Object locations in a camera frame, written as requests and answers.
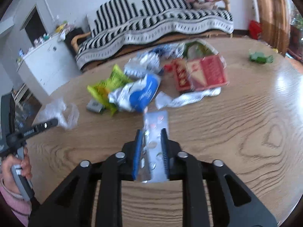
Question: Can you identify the clear plastic bag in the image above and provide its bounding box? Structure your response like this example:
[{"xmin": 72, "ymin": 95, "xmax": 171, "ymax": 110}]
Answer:
[{"xmin": 36, "ymin": 98, "xmax": 80, "ymax": 130}]

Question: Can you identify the small grey white box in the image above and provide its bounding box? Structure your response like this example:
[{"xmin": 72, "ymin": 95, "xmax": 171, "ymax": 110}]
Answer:
[{"xmin": 86, "ymin": 99, "xmax": 105, "ymax": 113}]

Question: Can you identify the yellow green popcorn bag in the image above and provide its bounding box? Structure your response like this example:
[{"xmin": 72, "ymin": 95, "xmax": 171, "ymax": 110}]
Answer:
[{"xmin": 87, "ymin": 64, "xmax": 133, "ymax": 115}]

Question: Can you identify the white blue pouch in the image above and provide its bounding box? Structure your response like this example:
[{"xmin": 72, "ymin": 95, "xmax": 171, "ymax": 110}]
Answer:
[{"xmin": 108, "ymin": 74, "xmax": 161, "ymax": 113}]

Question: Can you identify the silver pill blister pack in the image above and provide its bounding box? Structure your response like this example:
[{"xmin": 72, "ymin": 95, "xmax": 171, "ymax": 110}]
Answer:
[{"xmin": 137, "ymin": 109, "xmax": 169, "ymax": 183}]

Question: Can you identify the white blue paper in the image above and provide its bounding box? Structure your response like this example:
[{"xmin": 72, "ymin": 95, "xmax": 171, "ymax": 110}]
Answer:
[{"xmin": 124, "ymin": 52, "xmax": 164, "ymax": 79}]

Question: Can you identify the red plastic scrap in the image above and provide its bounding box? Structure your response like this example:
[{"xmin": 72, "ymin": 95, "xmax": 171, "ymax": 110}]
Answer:
[{"xmin": 163, "ymin": 64, "xmax": 173, "ymax": 72}]

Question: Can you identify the red cigarette box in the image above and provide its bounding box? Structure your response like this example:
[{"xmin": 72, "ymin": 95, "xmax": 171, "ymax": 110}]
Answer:
[{"xmin": 171, "ymin": 54, "xmax": 229, "ymax": 93}]

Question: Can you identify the blue silver wrapper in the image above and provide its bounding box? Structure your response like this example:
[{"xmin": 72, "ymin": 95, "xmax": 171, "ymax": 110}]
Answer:
[{"xmin": 151, "ymin": 43, "xmax": 185, "ymax": 58}]

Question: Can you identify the green plastic toy shell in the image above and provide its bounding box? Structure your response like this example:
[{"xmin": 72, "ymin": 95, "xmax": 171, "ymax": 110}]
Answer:
[{"xmin": 249, "ymin": 51, "xmax": 274, "ymax": 65}]

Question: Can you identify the person's left hand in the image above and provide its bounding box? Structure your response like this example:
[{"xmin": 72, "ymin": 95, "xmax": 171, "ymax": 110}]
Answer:
[{"xmin": 0, "ymin": 147, "xmax": 33, "ymax": 194}]

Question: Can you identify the white cabinet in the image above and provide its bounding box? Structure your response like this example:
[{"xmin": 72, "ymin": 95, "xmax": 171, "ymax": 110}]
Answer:
[{"xmin": 17, "ymin": 33, "xmax": 81, "ymax": 105}]

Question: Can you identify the green white paper bowl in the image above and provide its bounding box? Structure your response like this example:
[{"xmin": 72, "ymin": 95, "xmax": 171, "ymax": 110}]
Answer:
[{"xmin": 182, "ymin": 40, "xmax": 218, "ymax": 60}]

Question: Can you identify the black white striped sofa blanket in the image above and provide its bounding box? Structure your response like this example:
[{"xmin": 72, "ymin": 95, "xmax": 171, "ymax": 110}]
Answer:
[{"xmin": 76, "ymin": 0, "xmax": 234, "ymax": 70}]

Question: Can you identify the red bag on floor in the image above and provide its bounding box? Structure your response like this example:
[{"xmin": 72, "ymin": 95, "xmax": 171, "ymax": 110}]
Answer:
[{"xmin": 249, "ymin": 21, "xmax": 262, "ymax": 40}]

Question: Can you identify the brown curtain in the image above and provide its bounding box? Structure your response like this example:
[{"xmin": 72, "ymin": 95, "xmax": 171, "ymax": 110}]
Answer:
[{"xmin": 257, "ymin": 0, "xmax": 291, "ymax": 55}]

